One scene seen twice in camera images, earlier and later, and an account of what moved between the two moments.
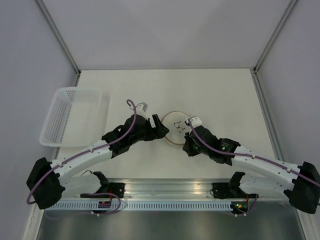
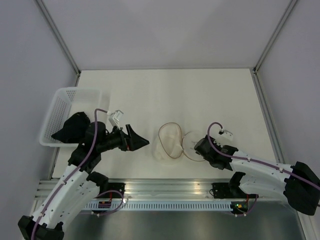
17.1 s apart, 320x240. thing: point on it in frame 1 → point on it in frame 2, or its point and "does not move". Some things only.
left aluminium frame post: [60, 40] does not move
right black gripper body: [192, 149] → [213, 140]
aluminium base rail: [166, 188] does not move
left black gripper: [160, 129] → [131, 141]
